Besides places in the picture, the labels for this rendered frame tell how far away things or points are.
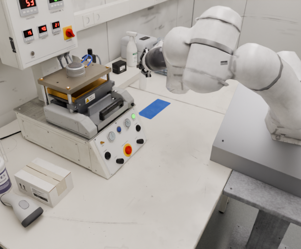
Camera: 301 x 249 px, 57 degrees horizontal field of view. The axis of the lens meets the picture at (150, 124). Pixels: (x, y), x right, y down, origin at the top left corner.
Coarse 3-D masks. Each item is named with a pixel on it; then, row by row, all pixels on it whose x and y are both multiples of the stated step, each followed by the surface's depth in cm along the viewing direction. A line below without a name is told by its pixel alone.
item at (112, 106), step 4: (116, 100) 122; (120, 100) 122; (112, 104) 119; (116, 104) 120; (120, 104) 123; (104, 108) 116; (108, 108) 116; (112, 108) 118; (100, 112) 114; (104, 112) 114; (108, 112) 117; (100, 116) 114
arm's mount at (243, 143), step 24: (240, 96) 125; (240, 120) 122; (216, 144) 123; (240, 144) 119; (264, 144) 116; (288, 144) 112; (240, 168) 122; (264, 168) 115; (288, 168) 110; (288, 192) 114
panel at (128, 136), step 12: (132, 108) 133; (120, 120) 126; (132, 120) 132; (120, 132) 125; (132, 132) 132; (96, 144) 113; (108, 144) 119; (120, 144) 124; (132, 144) 131; (120, 156) 124; (108, 168) 118
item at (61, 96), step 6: (90, 84) 123; (96, 84) 123; (48, 90) 120; (54, 90) 118; (78, 90) 118; (84, 90) 118; (90, 90) 119; (54, 96) 120; (60, 96) 117; (66, 96) 115; (72, 96) 114; (78, 96) 114; (66, 102) 117
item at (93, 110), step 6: (108, 96) 125; (96, 102) 120; (102, 102) 123; (108, 102) 127; (126, 102) 128; (90, 108) 117; (96, 108) 120; (102, 108) 124; (120, 108) 124; (126, 108) 128; (84, 114) 119; (90, 114) 118; (96, 114) 119; (108, 114) 120; (114, 114) 121; (96, 120) 116; (108, 120) 118; (102, 126) 116
